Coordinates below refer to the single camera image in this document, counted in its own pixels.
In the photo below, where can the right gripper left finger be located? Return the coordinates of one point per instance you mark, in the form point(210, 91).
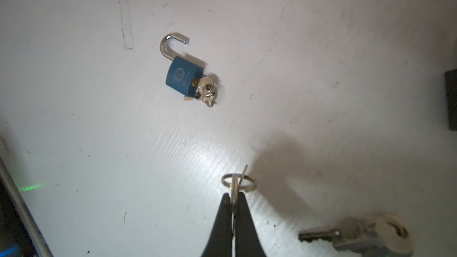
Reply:
point(220, 239)

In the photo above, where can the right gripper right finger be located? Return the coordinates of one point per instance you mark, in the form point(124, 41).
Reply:
point(246, 241)

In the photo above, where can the blue small padlock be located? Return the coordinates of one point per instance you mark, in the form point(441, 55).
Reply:
point(185, 76)

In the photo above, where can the black padlock with keys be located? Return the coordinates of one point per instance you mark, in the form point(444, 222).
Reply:
point(451, 98)

